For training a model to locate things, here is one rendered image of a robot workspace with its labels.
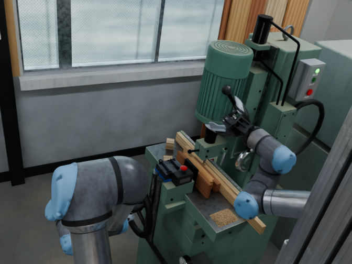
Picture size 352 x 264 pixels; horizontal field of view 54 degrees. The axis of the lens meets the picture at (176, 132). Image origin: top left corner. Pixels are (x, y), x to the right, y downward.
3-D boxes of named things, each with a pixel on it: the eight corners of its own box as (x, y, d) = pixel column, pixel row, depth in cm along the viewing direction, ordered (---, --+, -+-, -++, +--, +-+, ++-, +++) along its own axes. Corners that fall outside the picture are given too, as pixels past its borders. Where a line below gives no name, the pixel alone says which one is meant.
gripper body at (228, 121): (234, 103, 118) (258, 121, 110) (242, 116, 124) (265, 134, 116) (218, 119, 118) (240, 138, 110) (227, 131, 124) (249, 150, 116)
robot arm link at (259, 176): (241, 197, 111) (250, 171, 105) (254, 180, 120) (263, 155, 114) (264, 209, 108) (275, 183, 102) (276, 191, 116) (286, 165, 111)
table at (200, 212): (127, 160, 172) (128, 150, 169) (178, 147, 187) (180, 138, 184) (194, 252, 131) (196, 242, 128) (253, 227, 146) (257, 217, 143)
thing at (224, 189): (183, 152, 174) (184, 145, 172) (186, 151, 175) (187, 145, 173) (259, 234, 135) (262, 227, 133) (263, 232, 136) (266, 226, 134)
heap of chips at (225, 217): (209, 215, 140) (210, 211, 139) (228, 208, 145) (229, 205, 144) (219, 227, 135) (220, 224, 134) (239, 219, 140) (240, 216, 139)
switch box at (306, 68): (286, 95, 147) (298, 59, 139) (301, 92, 152) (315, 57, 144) (297, 101, 143) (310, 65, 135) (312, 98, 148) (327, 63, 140)
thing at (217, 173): (175, 140, 182) (176, 132, 180) (178, 139, 183) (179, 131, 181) (250, 219, 141) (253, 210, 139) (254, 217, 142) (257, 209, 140)
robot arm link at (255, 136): (275, 142, 113) (257, 159, 113) (265, 134, 116) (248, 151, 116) (268, 130, 108) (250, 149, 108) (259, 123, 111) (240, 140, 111)
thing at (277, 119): (258, 132, 151) (268, 102, 143) (273, 129, 156) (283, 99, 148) (272, 143, 146) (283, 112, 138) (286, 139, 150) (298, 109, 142)
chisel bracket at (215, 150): (192, 154, 159) (195, 139, 154) (216, 148, 166) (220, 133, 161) (201, 164, 154) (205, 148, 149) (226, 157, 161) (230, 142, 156)
